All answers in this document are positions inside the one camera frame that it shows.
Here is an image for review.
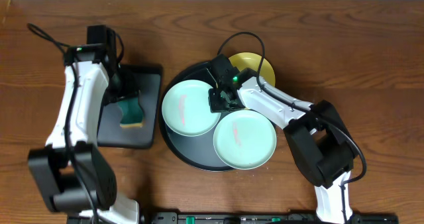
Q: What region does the green yellow sponge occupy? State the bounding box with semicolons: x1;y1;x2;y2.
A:
117;97;144;129

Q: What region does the mint green plate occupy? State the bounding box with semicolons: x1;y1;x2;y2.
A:
213;110;277;170
162;80;221;137

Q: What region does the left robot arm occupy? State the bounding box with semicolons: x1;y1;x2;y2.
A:
28;43;140;223

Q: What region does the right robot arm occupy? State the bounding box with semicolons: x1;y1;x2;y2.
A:
209;54;363;223

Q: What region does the black rectangular sponge tray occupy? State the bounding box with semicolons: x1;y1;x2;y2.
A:
97;64;163;149

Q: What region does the round black tray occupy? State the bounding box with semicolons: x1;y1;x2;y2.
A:
160;62;234;172

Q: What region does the yellow plate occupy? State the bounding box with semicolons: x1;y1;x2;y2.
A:
229;52;276;86

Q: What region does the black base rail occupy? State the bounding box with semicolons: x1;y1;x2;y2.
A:
67;211;399;224

